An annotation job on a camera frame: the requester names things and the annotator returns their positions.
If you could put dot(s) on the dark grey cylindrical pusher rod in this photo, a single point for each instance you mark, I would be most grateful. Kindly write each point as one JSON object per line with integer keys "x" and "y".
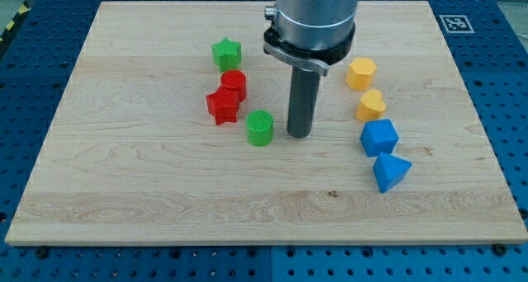
{"x": 303, "y": 97}

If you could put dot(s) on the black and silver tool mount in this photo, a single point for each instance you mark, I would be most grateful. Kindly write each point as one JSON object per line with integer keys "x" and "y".
{"x": 318, "y": 61}

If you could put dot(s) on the green cylinder block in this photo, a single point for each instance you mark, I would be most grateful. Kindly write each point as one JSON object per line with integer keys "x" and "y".
{"x": 259, "y": 126}

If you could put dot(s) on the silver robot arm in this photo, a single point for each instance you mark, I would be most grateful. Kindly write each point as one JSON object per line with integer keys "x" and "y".
{"x": 310, "y": 36}

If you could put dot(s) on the red star block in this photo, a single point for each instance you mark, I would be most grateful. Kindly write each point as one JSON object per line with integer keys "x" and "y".
{"x": 223, "y": 105}

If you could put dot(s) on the green star block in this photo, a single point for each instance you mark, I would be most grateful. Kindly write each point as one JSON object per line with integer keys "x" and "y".
{"x": 227, "y": 54}

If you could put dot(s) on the yellow hexagon block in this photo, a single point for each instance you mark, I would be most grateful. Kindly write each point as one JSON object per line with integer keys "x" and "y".
{"x": 360, "y": 73}

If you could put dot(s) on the yellow heart block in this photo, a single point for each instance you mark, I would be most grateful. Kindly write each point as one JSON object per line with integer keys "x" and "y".
{"x": 371, "y": 106}

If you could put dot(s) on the red cylinder block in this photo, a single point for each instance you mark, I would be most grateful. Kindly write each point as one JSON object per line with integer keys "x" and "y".
{"x": 235, "y": 80}

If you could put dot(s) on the blue cube block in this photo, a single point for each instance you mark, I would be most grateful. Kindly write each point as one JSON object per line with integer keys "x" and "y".
{"x": 378, "y": 136}

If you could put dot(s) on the blue triangle block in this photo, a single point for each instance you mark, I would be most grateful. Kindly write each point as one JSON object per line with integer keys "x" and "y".
{"x": 389, "y": 170}

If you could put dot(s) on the wooden board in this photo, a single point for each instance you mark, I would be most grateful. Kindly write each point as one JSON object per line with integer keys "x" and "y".
{"x": 133, "y": 157}

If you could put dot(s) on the white fiducial marker tag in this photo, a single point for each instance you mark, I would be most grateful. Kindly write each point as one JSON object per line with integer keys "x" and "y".
{"x": 456, "y": 24}

